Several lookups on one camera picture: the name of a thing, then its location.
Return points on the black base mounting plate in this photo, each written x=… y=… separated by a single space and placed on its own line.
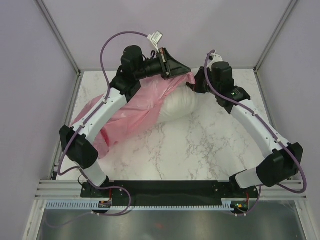
x=182 y=193

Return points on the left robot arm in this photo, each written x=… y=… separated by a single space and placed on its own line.
x=77 y=140

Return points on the left aluminium frame post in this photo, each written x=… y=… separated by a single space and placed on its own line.
x=57 y=34

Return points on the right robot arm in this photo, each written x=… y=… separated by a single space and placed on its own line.
x=281 y=158

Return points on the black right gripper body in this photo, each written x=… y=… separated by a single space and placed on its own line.
x=200 y=85

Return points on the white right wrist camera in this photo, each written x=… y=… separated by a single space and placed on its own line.
x=214 y=58

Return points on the aluminium frame post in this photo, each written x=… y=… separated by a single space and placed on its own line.
x=275 y=34
x=57 y=34

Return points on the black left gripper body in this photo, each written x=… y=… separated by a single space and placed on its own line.
x=152 y=68

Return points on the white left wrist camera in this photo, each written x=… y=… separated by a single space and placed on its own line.
x=154 y=39

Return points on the aluminium front rail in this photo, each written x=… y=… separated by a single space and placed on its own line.
x=71 y=190

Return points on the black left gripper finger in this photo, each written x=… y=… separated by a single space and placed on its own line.
x=171 y=63
x=176 y=72

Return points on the pink satin pillowcase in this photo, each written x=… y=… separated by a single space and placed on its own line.
x=141 y=113

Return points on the right aluminium frame post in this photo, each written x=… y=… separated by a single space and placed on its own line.
x=275 y=34

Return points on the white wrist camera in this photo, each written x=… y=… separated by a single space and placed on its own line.
x=214 y=58
x=154 y=39

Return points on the white pillow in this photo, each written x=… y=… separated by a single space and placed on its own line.
x=178 y=104

